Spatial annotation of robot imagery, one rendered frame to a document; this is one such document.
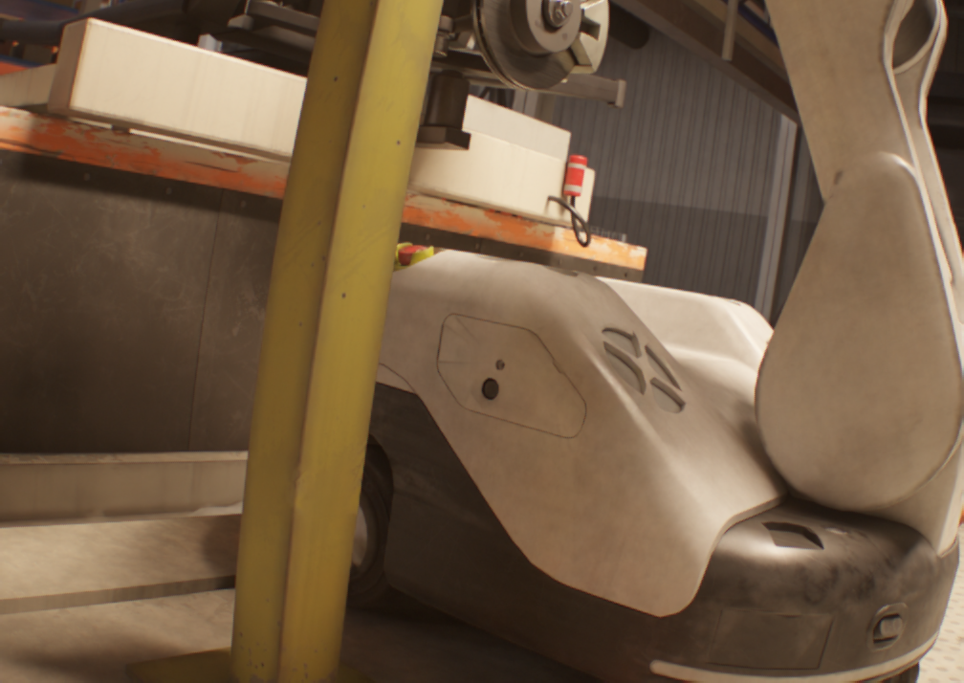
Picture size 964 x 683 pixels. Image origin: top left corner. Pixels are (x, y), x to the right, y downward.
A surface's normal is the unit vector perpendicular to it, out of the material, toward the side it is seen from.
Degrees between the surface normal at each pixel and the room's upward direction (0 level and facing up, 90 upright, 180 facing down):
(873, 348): 90
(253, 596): 90
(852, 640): 89
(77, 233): 90
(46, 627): 0
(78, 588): 0
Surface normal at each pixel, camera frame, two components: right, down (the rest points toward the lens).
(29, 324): 0.77, 0.15
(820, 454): -0.59, -0.07
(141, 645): 0.17, -0.99
